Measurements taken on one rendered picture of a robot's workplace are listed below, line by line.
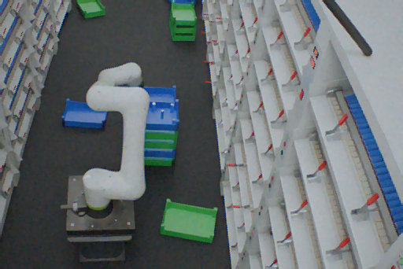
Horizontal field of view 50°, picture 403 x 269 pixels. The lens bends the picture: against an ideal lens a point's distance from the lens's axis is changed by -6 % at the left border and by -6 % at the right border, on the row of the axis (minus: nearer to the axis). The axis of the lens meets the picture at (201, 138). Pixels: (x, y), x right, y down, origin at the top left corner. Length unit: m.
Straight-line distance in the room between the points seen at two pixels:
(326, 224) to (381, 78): 0.45
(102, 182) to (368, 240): 1.34
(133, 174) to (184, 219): 0.72
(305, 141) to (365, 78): 0.47
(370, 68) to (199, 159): 2.03
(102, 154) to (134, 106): 1.05
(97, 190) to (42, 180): 0.87
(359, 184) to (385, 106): 0.23
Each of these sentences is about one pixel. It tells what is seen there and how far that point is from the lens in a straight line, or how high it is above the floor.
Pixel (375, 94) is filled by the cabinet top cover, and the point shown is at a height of 1.64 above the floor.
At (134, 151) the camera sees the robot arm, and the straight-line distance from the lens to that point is 2.07.
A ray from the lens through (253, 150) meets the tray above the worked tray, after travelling 2.23.
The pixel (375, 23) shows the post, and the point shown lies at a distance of 1.39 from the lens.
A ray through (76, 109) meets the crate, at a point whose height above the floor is 0.00.
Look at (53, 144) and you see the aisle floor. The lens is 3.13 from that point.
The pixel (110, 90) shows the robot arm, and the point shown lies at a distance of 2.04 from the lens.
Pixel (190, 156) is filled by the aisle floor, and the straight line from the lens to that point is 3.05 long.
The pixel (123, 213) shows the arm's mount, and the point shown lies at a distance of 2.30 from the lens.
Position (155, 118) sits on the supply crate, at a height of 0.32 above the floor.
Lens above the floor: 2.23
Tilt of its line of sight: 45 degrees down
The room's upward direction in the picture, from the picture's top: 10 degrees clockwise
